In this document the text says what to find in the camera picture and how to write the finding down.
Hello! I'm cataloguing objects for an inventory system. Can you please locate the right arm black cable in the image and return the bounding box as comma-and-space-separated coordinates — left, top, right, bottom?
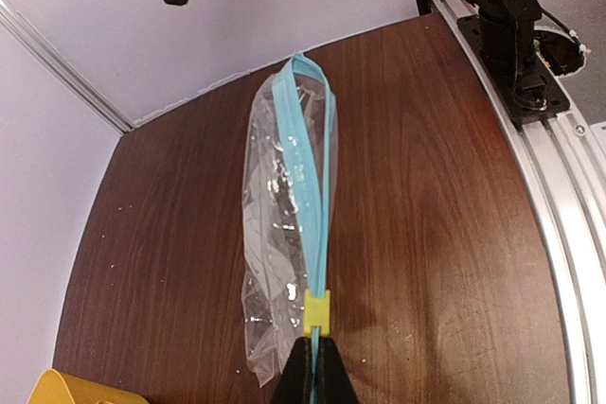
534, 4, 593, 58

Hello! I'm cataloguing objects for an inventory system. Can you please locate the yellow zipper slider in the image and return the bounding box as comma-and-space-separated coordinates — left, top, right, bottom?
303, 289, 330, 337

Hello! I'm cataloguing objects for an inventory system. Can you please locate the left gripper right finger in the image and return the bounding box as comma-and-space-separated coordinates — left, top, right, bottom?
315, 337, 359, 404

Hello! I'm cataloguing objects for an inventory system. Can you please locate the front aluminium rail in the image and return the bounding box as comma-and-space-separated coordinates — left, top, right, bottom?
429, 0, 605, 403

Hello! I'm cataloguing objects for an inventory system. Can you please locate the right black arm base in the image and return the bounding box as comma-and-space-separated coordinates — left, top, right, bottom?
455, 0, 570, 131

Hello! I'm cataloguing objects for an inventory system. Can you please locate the clear zip top bag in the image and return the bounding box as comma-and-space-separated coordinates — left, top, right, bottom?
241, 54, 338, 386

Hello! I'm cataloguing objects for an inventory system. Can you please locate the right aluminium frame post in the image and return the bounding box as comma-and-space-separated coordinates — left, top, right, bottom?
1, 0, 135, 134

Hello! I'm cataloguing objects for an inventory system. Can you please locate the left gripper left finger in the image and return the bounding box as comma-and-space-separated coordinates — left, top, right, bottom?
270, 337, 313, 404

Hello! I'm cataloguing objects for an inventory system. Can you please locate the yellow plastic basket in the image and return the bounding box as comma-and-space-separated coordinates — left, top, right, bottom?
28, 369, 149, 404

